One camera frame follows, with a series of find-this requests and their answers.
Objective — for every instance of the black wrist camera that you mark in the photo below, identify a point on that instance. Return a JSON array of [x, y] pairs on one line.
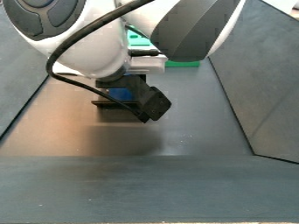
[[150, 102]]

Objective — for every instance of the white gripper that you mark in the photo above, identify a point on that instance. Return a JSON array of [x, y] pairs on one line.
[[147, 65]]

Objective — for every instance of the blue oval cylinder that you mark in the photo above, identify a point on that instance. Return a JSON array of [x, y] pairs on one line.
[[121, 93]]

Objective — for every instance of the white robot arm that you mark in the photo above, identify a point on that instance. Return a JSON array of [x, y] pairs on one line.
[[187, 29]]

